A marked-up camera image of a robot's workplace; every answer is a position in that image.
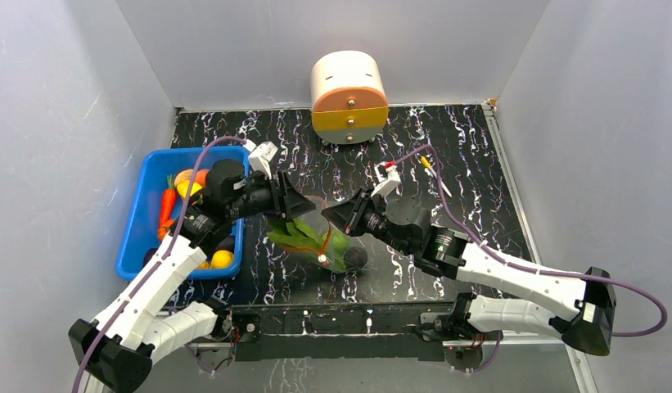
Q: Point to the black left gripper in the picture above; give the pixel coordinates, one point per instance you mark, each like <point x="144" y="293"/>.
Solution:
<point x="286" y="201"/>

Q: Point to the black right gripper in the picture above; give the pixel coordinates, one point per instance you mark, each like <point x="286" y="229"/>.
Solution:
<point x="356" y="212"/>

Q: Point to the green toy custard apple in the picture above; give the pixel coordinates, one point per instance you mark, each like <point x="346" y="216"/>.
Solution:
<point x="340" y="242"/>

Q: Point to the green leafy vegetable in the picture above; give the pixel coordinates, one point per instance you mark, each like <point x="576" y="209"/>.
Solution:
<point x="298" y="237"/>

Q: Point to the clear red-zipper zip bag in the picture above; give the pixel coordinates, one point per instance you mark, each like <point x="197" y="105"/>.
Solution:
<point x="315" y="219"/>

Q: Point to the dark purple toy fruit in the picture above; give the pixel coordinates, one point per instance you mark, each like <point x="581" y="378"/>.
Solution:
<point x="355" y="258"/>

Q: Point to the yellow toy bell pepper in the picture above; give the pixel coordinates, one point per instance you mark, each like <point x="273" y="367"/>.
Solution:
<point x="186" y="189"/>

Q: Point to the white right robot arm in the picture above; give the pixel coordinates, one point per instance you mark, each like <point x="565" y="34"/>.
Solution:
<point x="576" y="308"/>

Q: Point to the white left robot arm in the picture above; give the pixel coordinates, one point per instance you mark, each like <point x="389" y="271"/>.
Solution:
<point x="122" y="343"/>

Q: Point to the yellow toy lemon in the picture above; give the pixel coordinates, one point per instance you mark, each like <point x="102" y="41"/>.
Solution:
<point x="221" y="259"/>

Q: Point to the yellow-tipped white pen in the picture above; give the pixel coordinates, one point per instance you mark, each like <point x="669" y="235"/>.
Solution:
<point x="430" y="170"/>

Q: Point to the tan toy potato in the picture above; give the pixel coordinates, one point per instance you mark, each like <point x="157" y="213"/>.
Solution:
<point x="182" y="176"/>

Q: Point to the round three-drawer mini cabinet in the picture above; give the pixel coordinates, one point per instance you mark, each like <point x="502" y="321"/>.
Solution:
<point x="348" y="101"/>

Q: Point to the orange toy carrot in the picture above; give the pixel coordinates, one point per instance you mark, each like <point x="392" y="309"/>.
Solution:
<point x="167" y="204"/>

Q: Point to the purple toy eggplant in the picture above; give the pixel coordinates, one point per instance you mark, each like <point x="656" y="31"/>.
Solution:
<point x="148" y="256"/>

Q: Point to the blue plastic bin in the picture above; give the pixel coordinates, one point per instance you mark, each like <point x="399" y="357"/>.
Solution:
<point x="140" y="234"/>

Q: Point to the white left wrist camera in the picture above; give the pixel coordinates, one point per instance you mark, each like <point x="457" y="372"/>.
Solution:
<point x="260" y="156"/>

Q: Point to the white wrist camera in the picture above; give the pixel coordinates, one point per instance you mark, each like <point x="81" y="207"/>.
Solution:
<point x="388" y="179"/>
<point x="260" y="156"/>

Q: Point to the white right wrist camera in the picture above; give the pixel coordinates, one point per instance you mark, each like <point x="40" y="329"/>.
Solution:
<point x="388" y="179"/>

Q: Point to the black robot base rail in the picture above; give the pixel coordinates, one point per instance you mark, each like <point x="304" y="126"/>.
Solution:
<point x="348" y="331"/>

